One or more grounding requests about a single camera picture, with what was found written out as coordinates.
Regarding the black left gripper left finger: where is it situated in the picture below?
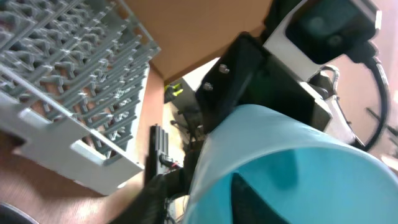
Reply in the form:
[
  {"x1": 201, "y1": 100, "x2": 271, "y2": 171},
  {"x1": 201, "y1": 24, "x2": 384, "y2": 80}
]
[{"x1": 110, "y1": 175, "x2": 167, "y2": 224}]

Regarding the light blue cup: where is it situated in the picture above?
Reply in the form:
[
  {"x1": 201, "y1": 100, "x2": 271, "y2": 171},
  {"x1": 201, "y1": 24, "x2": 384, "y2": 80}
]
[{"x1": 183, "y1": 105, "x2": 397, "y2": 223}]

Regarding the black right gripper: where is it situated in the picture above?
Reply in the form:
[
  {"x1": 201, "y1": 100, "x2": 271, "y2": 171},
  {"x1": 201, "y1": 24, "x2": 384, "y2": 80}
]
[{"x1": 195, "y1": 32, "x2": 332, "y2": 134}]

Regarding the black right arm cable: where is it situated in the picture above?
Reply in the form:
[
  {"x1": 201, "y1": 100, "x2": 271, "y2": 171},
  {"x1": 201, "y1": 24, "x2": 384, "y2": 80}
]
[{"x1": 320, "y1": 40, "x2": 391, "y2": 152}]

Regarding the grey dishwasher rack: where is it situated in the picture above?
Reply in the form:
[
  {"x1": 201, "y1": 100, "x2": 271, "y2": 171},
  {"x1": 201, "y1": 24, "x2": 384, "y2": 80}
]
[{"x1": 1, "y1": 0, "x2": 160, "y2": 195}]

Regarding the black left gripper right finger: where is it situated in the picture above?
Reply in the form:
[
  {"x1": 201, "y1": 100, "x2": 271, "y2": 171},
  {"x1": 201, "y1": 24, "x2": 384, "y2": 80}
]
[{"x1": 231, "y1": 173, "x2": 289, "y2": 224}]

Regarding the round black serving tray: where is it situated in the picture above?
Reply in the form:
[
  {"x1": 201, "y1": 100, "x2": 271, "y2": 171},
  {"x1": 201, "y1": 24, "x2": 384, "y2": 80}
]
[{"x1": 1, "y1": 202, "x2": 39, "y2": 224}]

